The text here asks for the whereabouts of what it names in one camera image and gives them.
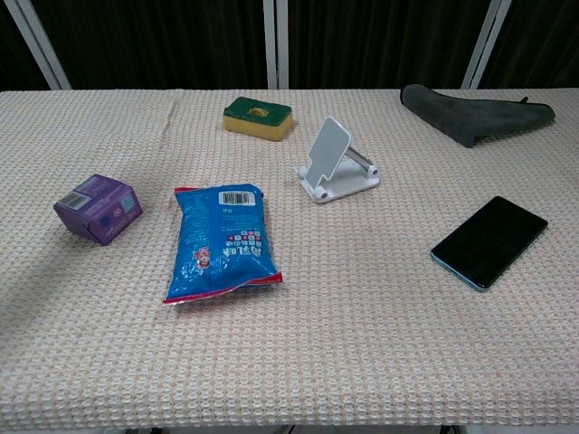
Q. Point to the black smartphone with teal edge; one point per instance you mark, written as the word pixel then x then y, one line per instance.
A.
pixel 489 242

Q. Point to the white folding phone stand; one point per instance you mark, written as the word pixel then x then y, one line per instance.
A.
pixel 329 149

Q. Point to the blue snack bag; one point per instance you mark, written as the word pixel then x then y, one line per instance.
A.
pixel 224 244

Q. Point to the yellow sponge with green scourer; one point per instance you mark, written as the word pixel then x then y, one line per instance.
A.
pixel 258 119

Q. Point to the beige waffle-weave tablecloth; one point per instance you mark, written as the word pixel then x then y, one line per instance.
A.
pixel 316 352

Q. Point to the small purple carton box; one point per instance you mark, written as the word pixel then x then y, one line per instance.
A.
pixel 97 210

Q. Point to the dark grey folded cloth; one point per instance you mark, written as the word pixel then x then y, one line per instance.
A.
pixel 470 119

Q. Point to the black curtain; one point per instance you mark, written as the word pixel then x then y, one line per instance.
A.
pixel 158 40

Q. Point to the white upright frame post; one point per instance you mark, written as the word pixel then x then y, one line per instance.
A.
pixel 276 45

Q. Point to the white slanted frame post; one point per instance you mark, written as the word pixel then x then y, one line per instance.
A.
pixel 38 45
pixel 486 45

